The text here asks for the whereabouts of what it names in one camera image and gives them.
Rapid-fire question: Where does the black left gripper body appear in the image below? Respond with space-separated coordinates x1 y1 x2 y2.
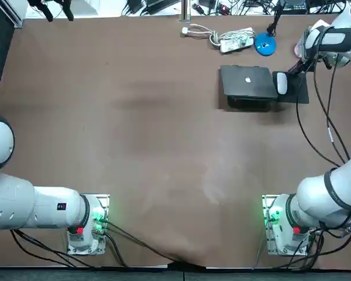
27 0 73 6

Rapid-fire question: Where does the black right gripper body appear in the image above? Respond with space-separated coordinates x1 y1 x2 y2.
298 57 316 73

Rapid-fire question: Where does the black mouse pad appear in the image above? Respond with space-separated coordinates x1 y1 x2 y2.
271 70 310 104

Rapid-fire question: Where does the white computer mouse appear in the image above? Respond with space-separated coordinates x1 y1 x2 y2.
276 72 288 95

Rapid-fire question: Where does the silver grey laptop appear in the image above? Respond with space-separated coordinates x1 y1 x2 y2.
220 64 278 112

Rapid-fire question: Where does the blue desk lamp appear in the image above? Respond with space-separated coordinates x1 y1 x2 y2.
253 5 283 56

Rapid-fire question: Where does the white plug adapter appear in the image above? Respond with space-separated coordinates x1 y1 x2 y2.
233 34 252 47

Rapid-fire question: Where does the black labelled power adapter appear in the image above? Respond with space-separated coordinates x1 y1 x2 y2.
282 0 308 14

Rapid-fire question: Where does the grey power brick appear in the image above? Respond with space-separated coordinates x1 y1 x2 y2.
125 0 144 14

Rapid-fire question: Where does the white power strip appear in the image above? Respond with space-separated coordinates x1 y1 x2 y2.
219 27 257 54

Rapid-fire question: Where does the aluminium table edge rail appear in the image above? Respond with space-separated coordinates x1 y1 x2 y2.
1 0 25 29

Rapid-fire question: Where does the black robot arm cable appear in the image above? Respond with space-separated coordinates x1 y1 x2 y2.
295 68 345 169

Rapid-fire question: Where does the black cable with white tag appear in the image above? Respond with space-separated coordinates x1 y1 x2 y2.
326 66 351 165

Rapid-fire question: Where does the aluminium profile post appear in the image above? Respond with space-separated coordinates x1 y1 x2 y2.
179 0 192 23

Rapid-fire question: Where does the white power strip cable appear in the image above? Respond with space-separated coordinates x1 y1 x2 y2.
180 24 223 47

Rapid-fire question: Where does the black base cable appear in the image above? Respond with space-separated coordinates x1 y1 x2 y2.
104 221 207 269

